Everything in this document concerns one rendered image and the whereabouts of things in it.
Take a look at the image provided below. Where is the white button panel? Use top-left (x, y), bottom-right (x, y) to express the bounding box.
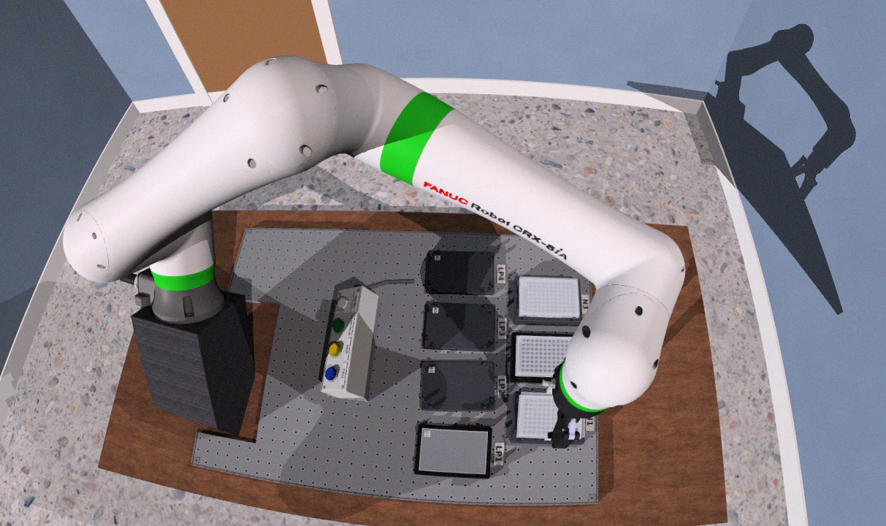
top-left (321, 280), bottom-right (415, 402)

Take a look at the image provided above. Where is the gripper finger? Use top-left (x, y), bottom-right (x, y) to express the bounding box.
top-left (544, 410), bottom-right (580, 449)
top-left (546, 363), bottom-right (562, 393)

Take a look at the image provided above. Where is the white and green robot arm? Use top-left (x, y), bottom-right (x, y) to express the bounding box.
top-left (63, 56), bottom-right (685, 419)

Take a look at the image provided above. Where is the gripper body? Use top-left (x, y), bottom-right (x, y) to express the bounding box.
top-left (554, 399), bottom-right (580, 423)

